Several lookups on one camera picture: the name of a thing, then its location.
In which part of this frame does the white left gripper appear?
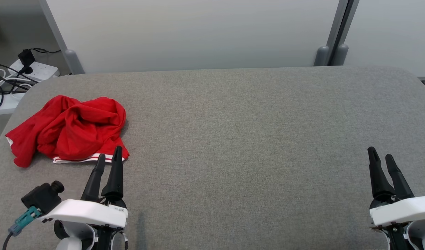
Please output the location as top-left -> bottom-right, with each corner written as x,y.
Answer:
37,146 -> 128,229

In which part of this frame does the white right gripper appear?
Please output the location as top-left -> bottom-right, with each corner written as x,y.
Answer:
367,147 -> 425,227

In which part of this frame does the red basketball jersey number 23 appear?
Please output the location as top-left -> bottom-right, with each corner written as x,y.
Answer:
37,97 -> 130,164

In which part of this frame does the white flat floor strip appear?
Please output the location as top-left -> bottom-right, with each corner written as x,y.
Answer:
0,92 -> 25,116

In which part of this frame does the white power strip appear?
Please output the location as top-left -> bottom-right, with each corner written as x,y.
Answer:
8,58 -> 59,83

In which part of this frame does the black plug adapter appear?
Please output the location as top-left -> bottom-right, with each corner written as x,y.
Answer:
18,49 -> 35,75

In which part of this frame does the white partition panel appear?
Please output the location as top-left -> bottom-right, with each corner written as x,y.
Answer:
46,0 -> 341,74
344,0 -> 425,78

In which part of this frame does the teal left camera connector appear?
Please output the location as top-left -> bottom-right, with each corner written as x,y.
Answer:
8,206 -> 42,236

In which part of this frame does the light grey partition post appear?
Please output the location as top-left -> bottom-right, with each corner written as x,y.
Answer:
314,0 -> 350,67
38,0 -> 85,75

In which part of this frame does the dark grey partition post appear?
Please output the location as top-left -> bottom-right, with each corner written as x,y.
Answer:
330,0 -> 360,66

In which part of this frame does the black adapter cable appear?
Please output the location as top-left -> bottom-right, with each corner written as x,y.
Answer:
30,48 -> 62,55

